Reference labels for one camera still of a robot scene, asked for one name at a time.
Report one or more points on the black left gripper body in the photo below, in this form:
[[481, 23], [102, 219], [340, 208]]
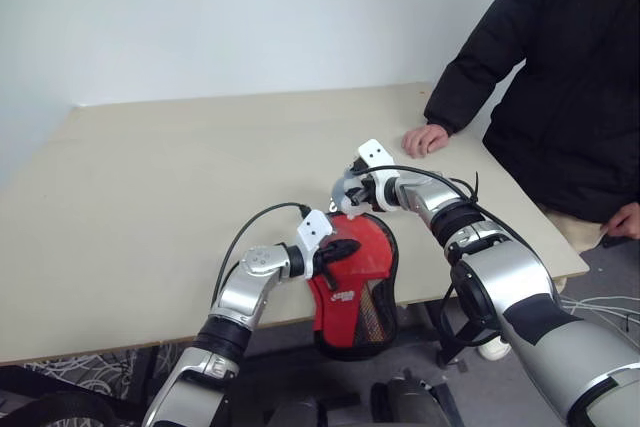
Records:
[[322, 259]]

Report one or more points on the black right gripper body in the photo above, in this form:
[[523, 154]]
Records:
[[369, 192]]

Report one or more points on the grey white fluffy zipper charm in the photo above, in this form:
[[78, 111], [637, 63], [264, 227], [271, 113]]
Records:
[[340, 192]]

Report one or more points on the red black paddle case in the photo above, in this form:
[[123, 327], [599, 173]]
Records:
[[340, 319]]

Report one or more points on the person's right forearm black sleeve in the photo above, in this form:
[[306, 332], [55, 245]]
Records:
[[465, 92]]

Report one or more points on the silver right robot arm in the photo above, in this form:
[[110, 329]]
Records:
[[500, 272]]

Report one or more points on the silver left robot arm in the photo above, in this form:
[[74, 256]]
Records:
[[240, 292]]

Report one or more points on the red table tennis paddle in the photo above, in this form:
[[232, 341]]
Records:
[[372, 247]]

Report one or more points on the person's right hand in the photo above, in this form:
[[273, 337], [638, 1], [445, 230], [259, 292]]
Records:
[[425, 139]]

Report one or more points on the person's left hand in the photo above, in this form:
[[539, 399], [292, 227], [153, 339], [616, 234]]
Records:
[[629, 222]]

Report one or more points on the large dark rounded shape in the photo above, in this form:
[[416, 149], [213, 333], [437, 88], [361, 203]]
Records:
[[407, 402]]

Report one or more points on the white shoe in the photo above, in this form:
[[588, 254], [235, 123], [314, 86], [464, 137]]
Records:
[[495, 349]]

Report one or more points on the beige trousers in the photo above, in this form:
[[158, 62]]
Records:
[[570, 229]]

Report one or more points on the person in black jacket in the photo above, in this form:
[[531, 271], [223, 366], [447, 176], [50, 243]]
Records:
[[575, 72]]

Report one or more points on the black phone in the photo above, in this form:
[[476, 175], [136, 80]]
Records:
[[614, 241]]

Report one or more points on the black bag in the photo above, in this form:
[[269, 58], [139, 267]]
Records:
[[50, 407]]

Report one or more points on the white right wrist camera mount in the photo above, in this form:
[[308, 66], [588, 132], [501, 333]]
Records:
[[375, 151]]

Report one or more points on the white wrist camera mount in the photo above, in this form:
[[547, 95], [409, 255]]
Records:
[[312, 229], [375, 151]]

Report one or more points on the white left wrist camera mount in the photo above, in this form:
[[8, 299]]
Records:
[[312, 229]]

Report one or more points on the black metal table frame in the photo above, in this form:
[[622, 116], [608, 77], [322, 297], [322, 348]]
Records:
[[430, 317]]

